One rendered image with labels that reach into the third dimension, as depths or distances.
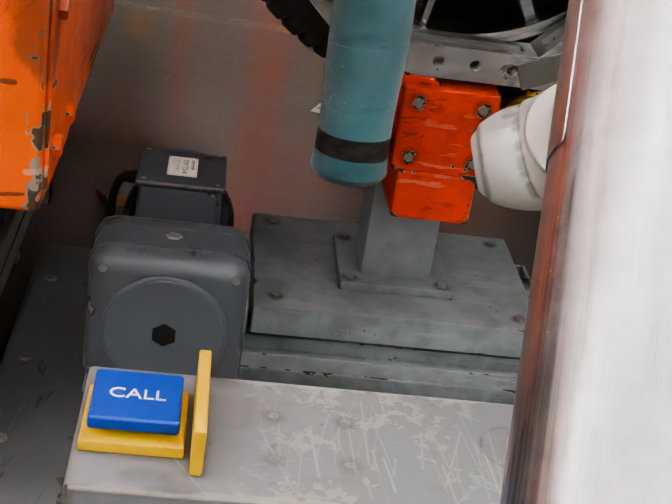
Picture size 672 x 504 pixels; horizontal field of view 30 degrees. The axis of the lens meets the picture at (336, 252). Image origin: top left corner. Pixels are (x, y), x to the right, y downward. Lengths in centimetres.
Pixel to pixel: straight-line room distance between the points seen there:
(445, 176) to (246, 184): 111
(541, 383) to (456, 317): 118
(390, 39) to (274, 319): 49
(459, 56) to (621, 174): 94
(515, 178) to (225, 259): 35
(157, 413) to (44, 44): 34
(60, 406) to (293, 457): 66
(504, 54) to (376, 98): 21
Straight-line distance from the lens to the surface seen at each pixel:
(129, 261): 137
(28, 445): 154
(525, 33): 160
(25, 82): 113
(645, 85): 60
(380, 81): 137
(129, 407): 98
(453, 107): 152
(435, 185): 155
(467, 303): 177
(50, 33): 112
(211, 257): 138
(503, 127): 122
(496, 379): 173
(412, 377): 171
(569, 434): 54
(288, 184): 264
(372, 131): 139
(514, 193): 122
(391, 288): 175
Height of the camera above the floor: 102
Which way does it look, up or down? 25 degrees down
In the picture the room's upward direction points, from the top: 9 degrees clockwise
